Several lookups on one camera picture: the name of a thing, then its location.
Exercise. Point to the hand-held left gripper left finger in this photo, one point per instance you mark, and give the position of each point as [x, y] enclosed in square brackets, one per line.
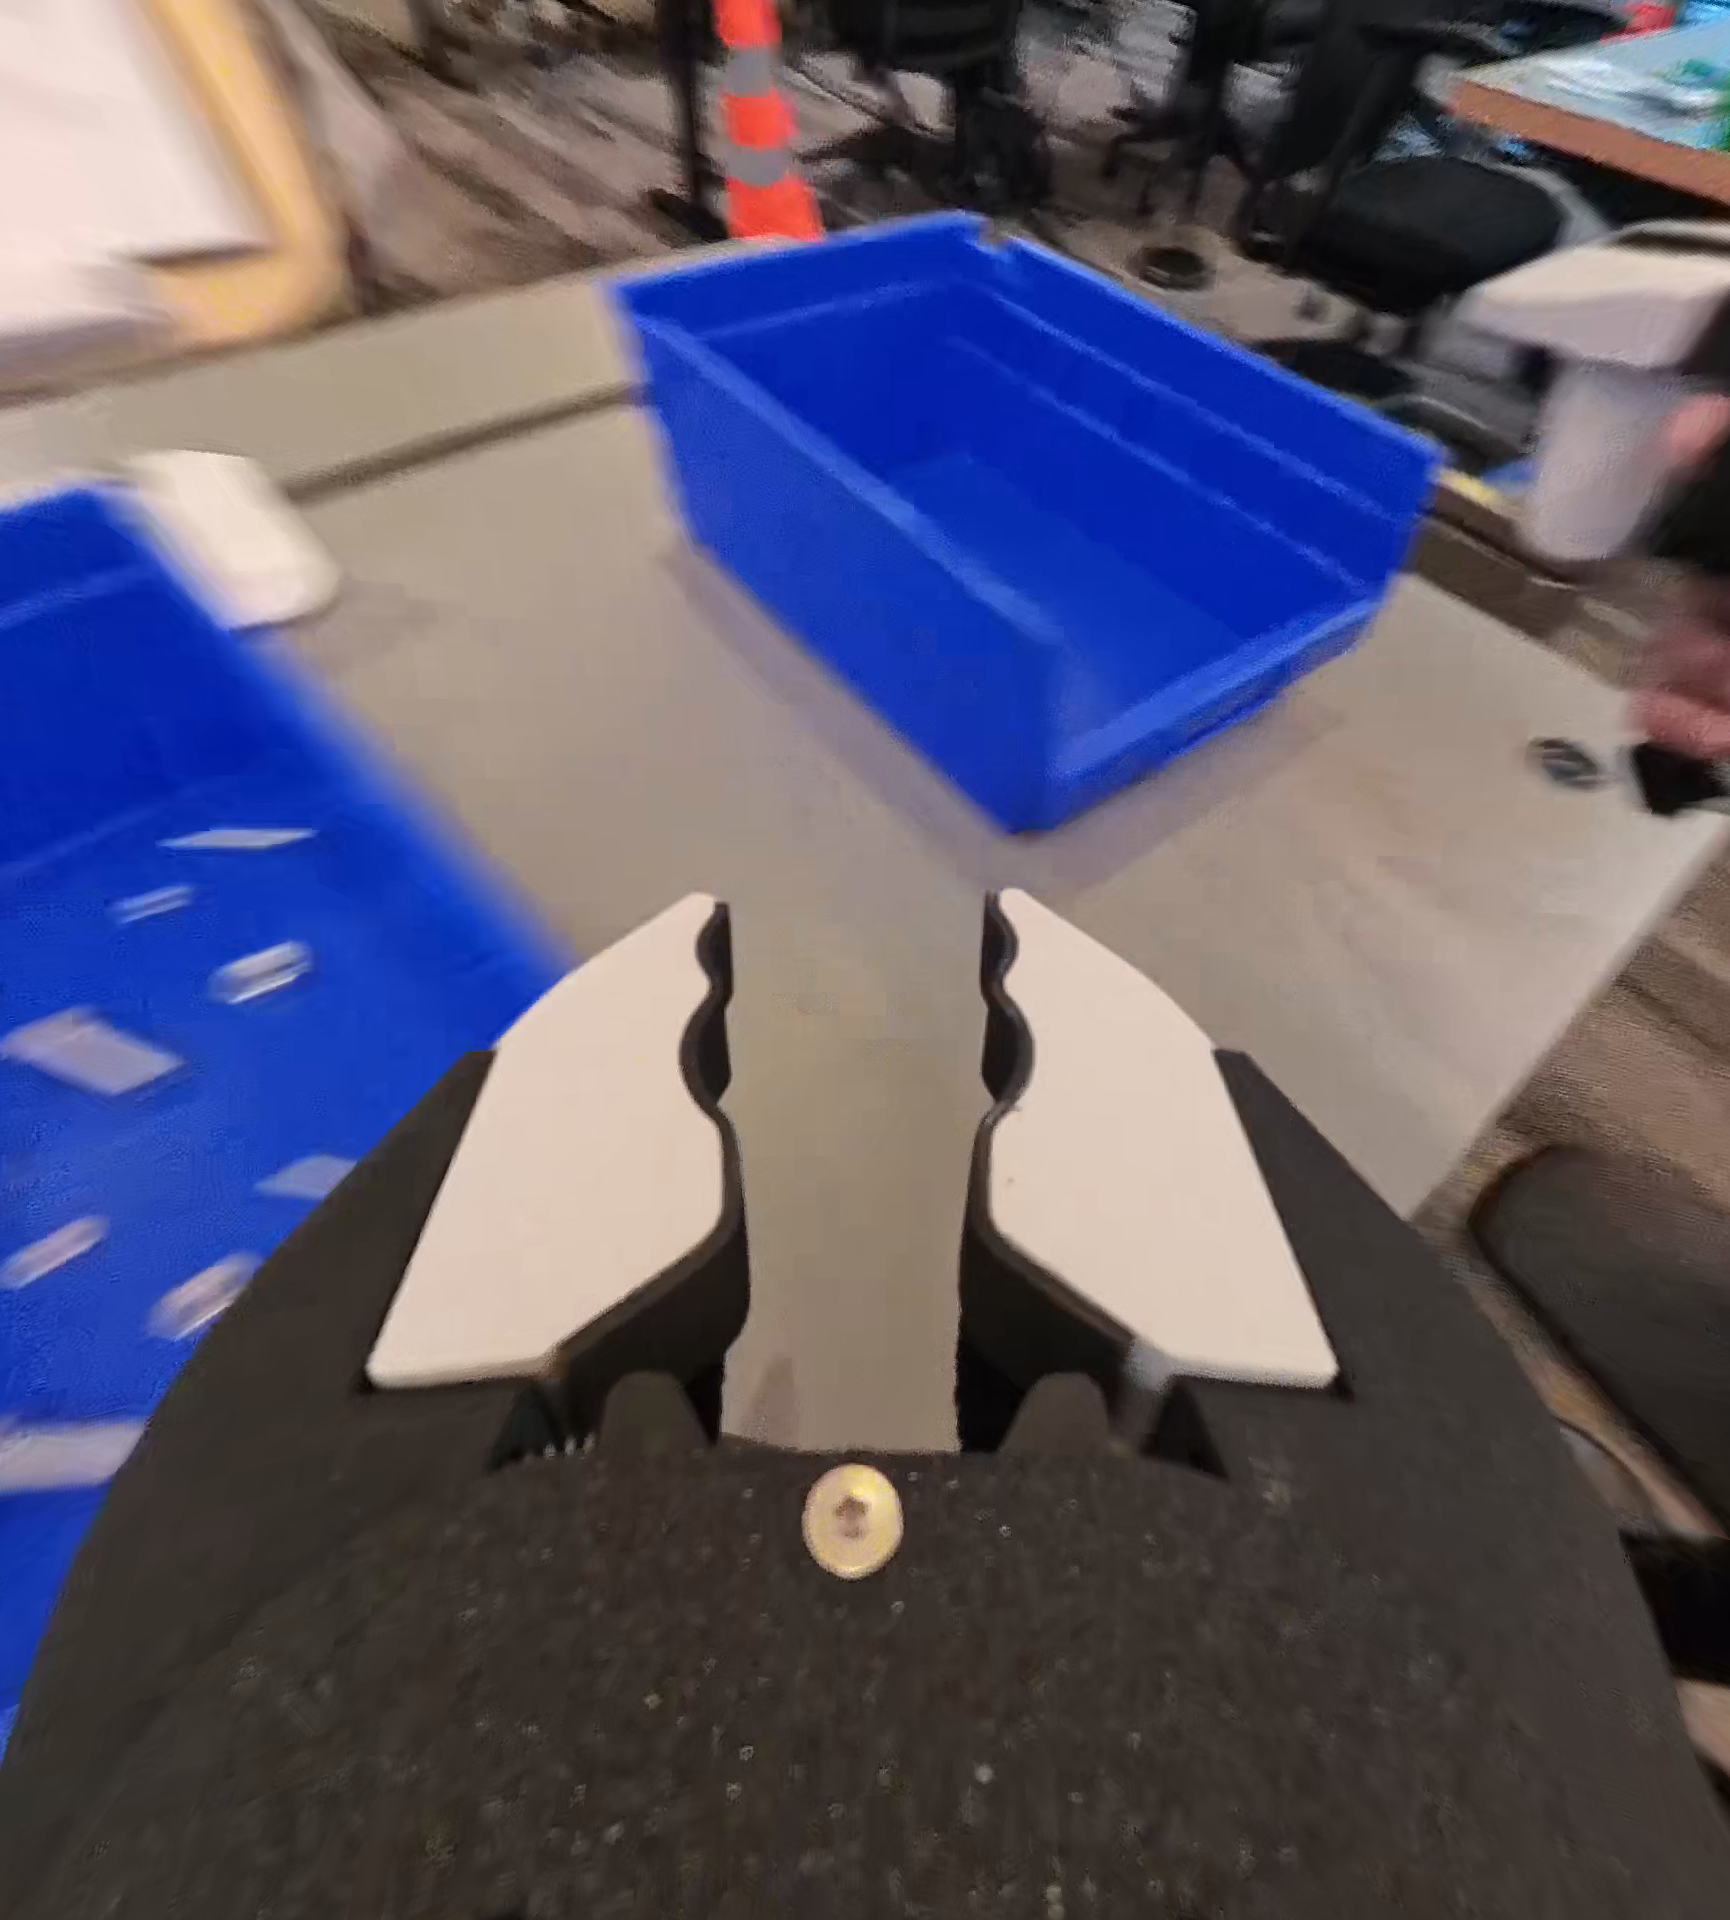
[580, 1185]

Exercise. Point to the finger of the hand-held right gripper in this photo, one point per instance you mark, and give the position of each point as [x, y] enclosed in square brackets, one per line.
[1601, 300]

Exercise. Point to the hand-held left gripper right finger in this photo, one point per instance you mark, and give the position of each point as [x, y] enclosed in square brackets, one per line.
[1151, 1185]

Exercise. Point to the steel bolts and nuts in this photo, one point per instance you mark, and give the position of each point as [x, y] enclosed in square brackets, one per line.
[85, 1050]

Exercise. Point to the blue plastic bin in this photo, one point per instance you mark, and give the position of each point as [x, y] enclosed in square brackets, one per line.
[131, 751]
[1031, 525]

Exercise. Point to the round metal desk fitting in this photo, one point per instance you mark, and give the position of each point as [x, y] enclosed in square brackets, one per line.
[1563, 761]

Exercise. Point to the grey desk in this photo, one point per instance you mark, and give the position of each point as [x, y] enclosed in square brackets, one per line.
[654, 721]

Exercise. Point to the wooden work table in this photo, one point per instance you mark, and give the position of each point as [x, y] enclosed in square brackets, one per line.
[1601, 134]

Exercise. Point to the black office chair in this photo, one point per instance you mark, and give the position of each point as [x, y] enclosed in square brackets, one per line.
[1420, 224]

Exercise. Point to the black chair seat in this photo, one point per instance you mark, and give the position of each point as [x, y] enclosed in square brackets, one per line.
[1661, 1350]

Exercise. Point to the orange traffic cone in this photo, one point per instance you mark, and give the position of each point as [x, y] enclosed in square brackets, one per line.
[763, 134]

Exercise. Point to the wooden white document stand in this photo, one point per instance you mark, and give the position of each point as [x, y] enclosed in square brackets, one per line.
[100, 224]

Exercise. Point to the instruction sheet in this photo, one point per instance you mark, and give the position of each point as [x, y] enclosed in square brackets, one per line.
[24, 134]

